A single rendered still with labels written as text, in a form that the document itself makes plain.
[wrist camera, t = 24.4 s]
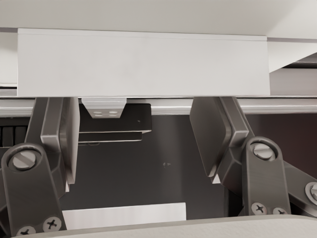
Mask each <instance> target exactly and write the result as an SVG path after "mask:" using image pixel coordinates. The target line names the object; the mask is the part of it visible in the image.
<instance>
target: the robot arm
mask: <svg viewBox="0 0 317 238"><path fill-rule="evenodd" d="M190 121H191V125H192V128H193V132H194V135H195V139H196V142H197V145H198V149H199V152H200V156H201V159H202V163H203V166H204V170H205V173H206V175H207V177H210V178H211V182H212V184H215V183H221V185H222V186H224V187H225V188H224V215H223V218H213V219H199V220H186V221H169V222H157V223H145V224H134V225H122V226H110V227H98V228H87V229H72V230H67V227H66V224H65V220H64V216H63V213H62V210H61V206H60V202H59V199H60V198H61V197H62V196H63V195H64V194H65V193H66V192H69V187H70V184H74V183H75V172H76V160H77V148H78V137H79V125H80V112H79V103H78V97H36V98H35V101H34V105H33V110H32V114H31V117H30V121H29V125H28V129H27V133H26V137H25V142H24V143H20V144H17V145H15V146H13V147H11V148H9V149H8V150H7V151H6V152H5V153H4V155H3V157H2V159H1V169H0V238H317V179H315V178H314V177H312V176H310V175H309V174H307V173H305V172H303V171H301V170H300V169H298V168H296V167H294V166H292V165H291V164H289V163H287V162H286V161H284V160H283V156H282V152H281V149H280V148H279V146H278V145H277V144H276V143H275V142H274V141H272V140H270V139H269V138H266V137H263V136H255V135H254V133H253V131H252V129H251V127H250V125H249V123H248V121H247V119H246V117H245V115H244V113H243V111H242V109H241V107H240V105H239V102H238V100H237V98H236V97H235V96H198V97H194V98H193V102H192V106H191V110H190Z"/></svg>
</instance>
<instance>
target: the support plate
mask: <svg viewBox="0 0 317 238"><path fill-rule="evenodd" d="M0 27H11V28H44V29H74V30H104V31H133V32H163V33H193V34H236V35H266V36H267V37H274V38H299V39H317V0H0ZM17 35H18V33H4V32H0V83H17ZM267 50H268V65H269V73H270V72H272V71H275V70H277V69H279V68H282V67H284V66H286V65H289V64H291V63H293V62H295V61H298V60H300V59H302V58H304V57H306V56H309V55H311V54H313V53H315V52H317V43H301V42H267Z"/></svg>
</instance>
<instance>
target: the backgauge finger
mask: <svg viewBox="0 0 317 238"><path fill-rule="evenodd" d="M126 101H127V98H82V103H79V112H80V125H79V137H78V142H79V143H90V142H124V141H141V140H142V134H143V133H146V132H149V131H151V130H152V121H151V104H150V103H126Z"/></svg>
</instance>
